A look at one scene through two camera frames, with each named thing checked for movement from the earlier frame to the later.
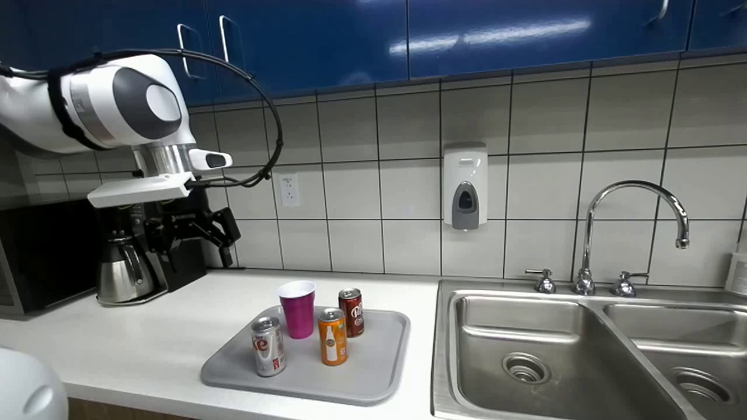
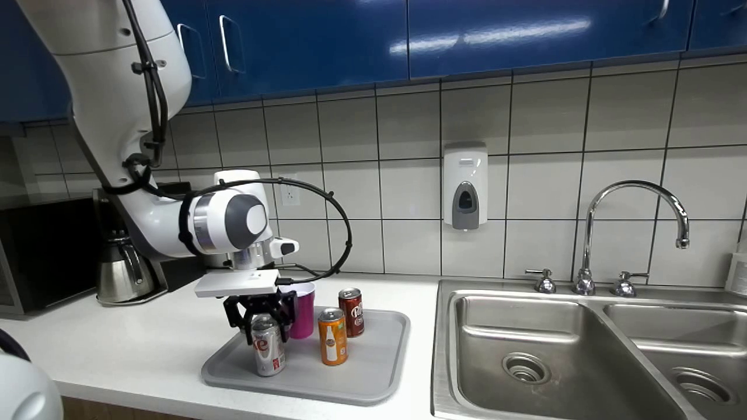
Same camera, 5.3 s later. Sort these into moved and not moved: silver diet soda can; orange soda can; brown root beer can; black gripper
Moved: black gripper
Not moved: orange soda can; silver diet soda can; brown root beer can
